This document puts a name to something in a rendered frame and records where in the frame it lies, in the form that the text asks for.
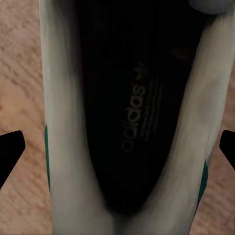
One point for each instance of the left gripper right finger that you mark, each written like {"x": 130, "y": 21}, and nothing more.
{"x": 227, "y": 146}

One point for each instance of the gym shoe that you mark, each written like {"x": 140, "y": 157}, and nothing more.
{"x": 134, "y": 93}

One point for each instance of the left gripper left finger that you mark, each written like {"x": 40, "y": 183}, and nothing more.
{"x": 12, "y": 145}

